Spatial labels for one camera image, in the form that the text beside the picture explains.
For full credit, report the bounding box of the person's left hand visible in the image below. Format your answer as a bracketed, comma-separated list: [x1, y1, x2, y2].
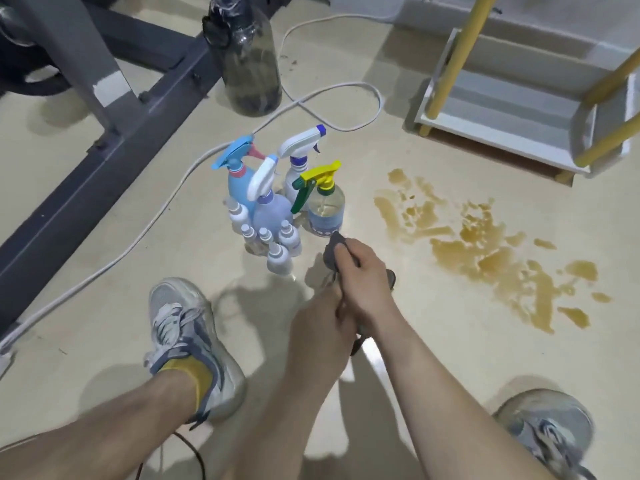
[289, 286, 359, 366]

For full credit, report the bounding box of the person's right hand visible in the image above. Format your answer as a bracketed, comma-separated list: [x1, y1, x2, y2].
[333, 239, 402, 336]

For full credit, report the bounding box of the grey cleaning cloth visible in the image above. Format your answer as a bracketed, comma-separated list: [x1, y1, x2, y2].
[322, 232, 398, 358]

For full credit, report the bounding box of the person's right forearm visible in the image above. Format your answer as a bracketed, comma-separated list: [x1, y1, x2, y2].
[367, 315, 558, 480]

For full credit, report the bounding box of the person's left forearm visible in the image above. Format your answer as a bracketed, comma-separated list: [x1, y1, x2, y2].
[230, 355, 351, 480]

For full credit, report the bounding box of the clear spray bottle yellow trigger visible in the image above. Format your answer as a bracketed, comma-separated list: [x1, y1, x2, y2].
[291, 161, 347, 239]

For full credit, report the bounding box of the lavender spray bottle white trigger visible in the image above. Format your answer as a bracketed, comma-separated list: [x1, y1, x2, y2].
[247, 155, 296, 236]

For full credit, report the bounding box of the white spray bottle purple nozzle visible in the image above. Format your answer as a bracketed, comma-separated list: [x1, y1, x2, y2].
[277, 125, 327, 205]

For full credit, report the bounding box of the brown liquid spill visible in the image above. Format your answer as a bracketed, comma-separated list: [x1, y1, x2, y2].
[374, 169, 613, 335]

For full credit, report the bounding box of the blue spray bottle pink nozzle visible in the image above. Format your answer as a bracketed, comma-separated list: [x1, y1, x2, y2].
[211, 136, 266, 215]

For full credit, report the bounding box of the person's left grey sneaker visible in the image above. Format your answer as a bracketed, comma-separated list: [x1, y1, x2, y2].
[144, 278, 247, 425]

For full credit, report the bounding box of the person's grey sneaker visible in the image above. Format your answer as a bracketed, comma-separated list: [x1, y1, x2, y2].
[144, 278, 247, 425]
[492, 389, 598, 480]

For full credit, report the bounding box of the yellow sock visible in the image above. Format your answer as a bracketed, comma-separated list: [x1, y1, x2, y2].
[160, 359, 215, 413]

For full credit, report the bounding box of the dark translucent water bottle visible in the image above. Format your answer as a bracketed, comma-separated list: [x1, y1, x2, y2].
[202, 0, 283, 117]

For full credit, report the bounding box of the person's right grey sneaker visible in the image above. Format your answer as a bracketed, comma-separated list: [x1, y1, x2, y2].
[492, 389, 598, 480]

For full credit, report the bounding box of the white shelf with yellow posts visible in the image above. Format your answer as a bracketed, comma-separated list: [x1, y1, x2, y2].
[414, 0, 640, 185]

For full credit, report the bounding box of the person's left leg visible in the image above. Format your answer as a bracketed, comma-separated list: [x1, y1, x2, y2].
[0, 367, 216, 480]

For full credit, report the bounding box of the white power cable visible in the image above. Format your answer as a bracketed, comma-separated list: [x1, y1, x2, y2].
[0, 14, 386, 355]

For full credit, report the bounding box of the thin black cable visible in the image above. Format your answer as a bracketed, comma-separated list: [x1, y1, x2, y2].
[137, 420, 208, 480]

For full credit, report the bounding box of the grey exercise machine frame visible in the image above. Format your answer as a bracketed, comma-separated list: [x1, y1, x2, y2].
[0, 0, 296, 335]

